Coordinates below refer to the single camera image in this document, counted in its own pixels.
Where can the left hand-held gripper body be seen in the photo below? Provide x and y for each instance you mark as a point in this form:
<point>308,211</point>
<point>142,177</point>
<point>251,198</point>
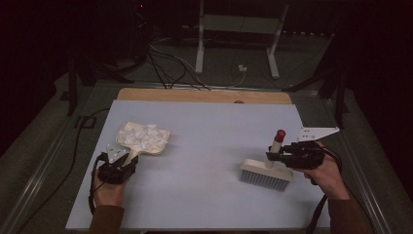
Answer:
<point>113,174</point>

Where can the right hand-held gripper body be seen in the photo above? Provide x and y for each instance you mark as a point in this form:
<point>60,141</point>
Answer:
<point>305,156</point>

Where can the cream brush with red cap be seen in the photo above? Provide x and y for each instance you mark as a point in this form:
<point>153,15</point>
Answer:
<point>266,170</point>

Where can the pile of white paper scraps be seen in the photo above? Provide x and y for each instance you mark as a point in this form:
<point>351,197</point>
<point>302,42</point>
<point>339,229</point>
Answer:
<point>142,136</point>

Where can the cream plastic dustpan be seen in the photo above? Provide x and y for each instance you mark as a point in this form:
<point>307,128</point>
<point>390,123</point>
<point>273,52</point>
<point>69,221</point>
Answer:
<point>159,148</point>

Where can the person's left hand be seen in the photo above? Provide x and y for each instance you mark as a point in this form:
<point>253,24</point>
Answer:
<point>110,195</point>

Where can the person's right hand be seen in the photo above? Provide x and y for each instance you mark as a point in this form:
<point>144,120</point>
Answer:
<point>329,178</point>

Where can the black metal stand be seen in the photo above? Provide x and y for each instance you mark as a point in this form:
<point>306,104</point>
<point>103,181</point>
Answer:
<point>72,87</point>
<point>340,97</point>

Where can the pale blue table mat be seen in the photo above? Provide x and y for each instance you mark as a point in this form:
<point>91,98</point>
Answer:
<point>201,198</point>

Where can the white plug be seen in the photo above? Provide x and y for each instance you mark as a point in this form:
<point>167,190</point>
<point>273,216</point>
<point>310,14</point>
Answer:
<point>242,68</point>

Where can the wooden table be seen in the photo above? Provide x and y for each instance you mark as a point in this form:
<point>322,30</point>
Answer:
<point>201,96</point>

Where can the white metal stand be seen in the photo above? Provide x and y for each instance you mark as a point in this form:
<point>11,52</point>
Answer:
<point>240,23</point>

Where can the grey metal rail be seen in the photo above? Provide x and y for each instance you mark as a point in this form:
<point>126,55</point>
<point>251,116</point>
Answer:
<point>357,156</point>
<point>42,172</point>

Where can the black rectangular bracket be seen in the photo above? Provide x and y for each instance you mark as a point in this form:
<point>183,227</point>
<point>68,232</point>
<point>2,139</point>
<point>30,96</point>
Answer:
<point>78,122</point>

